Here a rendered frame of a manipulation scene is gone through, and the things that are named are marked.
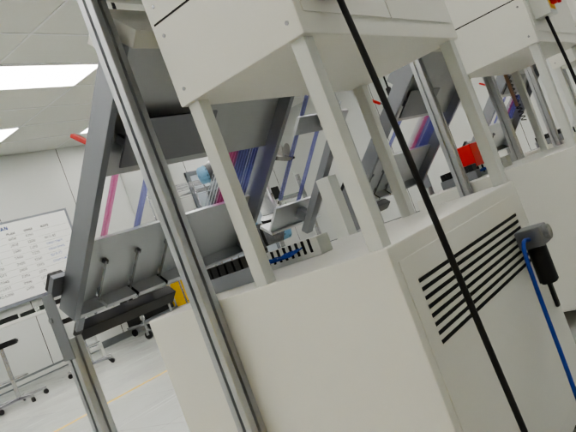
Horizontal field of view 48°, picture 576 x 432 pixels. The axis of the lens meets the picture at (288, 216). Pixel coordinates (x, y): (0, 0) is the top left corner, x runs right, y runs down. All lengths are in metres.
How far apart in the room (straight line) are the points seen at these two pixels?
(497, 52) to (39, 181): 8.12
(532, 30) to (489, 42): 0.15
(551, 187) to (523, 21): 0.59
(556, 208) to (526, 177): 0.15
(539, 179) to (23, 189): 8.09
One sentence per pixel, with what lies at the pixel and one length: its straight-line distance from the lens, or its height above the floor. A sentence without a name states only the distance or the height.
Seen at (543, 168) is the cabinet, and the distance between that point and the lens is 2.47.
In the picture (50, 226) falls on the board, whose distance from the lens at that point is 9.69.
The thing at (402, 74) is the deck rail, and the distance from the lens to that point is 2.62.
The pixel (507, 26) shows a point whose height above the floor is 1.09.
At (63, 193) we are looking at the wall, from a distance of 9.99.
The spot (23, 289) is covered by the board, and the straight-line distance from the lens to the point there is 9.27.
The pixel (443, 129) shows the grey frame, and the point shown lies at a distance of 2.52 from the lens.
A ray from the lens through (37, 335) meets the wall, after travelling 9.27.
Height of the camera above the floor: 0.71
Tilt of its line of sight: 1 degrees up
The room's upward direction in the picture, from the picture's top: 21 degrees counter-clockwise
